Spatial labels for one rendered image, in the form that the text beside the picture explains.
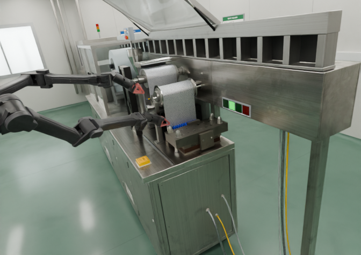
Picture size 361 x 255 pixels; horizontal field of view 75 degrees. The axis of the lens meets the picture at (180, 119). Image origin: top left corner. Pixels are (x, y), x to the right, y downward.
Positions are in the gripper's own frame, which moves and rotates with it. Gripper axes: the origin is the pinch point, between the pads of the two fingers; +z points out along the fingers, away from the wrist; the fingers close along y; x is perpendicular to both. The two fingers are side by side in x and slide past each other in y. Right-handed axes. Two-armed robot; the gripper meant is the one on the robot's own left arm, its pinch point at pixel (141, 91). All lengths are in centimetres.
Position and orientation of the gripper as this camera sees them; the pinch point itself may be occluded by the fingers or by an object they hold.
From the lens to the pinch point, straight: 152.2
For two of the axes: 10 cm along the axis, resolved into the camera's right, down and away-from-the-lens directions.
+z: 7.4, 3.9, 5.5
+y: 4.7, 2.9, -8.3
